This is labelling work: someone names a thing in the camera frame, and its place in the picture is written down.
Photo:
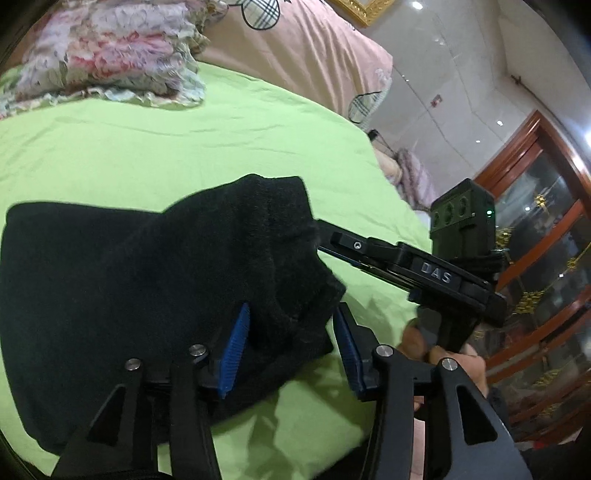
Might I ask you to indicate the green bed sheet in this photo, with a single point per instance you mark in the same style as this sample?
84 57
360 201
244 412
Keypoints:
161 147

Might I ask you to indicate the pink quilt with plaid hearts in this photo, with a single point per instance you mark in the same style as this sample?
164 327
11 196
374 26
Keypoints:
314 50

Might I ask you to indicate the black pants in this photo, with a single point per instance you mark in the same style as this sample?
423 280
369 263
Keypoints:
138 286

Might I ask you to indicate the person's right hand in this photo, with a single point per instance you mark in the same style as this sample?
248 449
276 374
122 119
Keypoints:
466 360

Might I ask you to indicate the floral ruffled pillow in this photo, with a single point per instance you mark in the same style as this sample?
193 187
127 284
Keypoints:
106 50

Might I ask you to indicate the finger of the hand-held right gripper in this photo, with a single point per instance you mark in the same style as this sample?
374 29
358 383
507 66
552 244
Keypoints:
355 245
364 265

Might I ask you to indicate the wooden glass cabinet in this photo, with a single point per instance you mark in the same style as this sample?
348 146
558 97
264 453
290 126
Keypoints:
545 230

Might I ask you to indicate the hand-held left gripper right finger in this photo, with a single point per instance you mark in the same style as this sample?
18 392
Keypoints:
346 346

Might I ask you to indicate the pink striped cloth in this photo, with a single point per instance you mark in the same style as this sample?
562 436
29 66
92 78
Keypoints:
413 180

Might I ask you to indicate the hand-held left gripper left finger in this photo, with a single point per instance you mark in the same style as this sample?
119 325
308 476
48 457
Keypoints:
235 341

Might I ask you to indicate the gold picture frame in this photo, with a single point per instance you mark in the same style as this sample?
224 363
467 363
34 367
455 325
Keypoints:
364 9

